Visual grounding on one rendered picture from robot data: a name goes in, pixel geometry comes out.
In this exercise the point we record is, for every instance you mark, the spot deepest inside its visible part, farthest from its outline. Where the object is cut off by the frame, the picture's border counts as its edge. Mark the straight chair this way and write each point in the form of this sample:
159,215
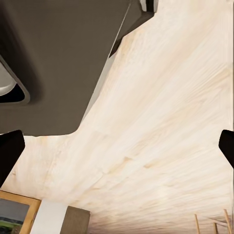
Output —
228,221

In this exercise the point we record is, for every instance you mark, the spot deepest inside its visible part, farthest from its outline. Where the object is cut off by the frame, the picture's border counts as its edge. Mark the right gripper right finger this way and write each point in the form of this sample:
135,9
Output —
226,145

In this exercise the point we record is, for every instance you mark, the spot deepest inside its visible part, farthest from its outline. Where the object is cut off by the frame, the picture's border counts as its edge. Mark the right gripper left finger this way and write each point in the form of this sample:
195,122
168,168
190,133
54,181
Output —
11,146

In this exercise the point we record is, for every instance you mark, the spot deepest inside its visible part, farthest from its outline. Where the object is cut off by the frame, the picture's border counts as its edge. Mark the door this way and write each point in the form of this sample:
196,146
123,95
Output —
17,213

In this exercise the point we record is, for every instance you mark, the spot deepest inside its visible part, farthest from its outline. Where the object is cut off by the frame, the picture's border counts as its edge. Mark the cabinet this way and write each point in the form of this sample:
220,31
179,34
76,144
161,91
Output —
75,221

